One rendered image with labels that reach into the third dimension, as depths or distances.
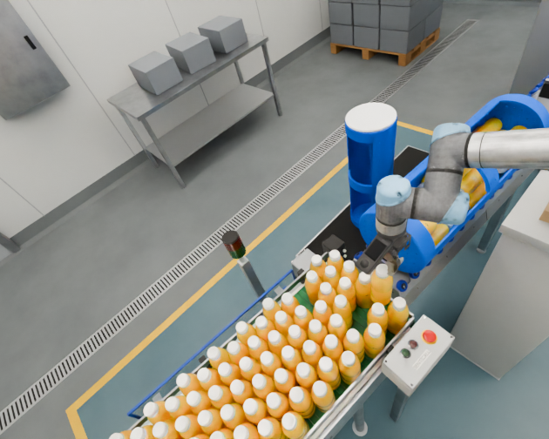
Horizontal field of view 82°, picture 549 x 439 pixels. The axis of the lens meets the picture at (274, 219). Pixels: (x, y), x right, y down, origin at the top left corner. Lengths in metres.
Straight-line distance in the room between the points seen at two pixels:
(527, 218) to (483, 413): 1.21
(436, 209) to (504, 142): 0.18
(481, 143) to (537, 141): 0.09
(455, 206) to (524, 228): 0.55
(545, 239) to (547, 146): 0.59
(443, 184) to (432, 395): 1.58
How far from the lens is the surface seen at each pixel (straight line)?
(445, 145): 0.80
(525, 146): 0.76
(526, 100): 1.72
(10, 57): 3.52
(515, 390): 2.30
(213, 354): 1.15
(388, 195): 0.76
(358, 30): 4.98
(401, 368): 1.05
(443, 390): 2.20
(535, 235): 1.30
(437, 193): 0.78
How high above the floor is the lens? 2.11
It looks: 48 degrees down
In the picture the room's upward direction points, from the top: 19 degrees counter-clockwise
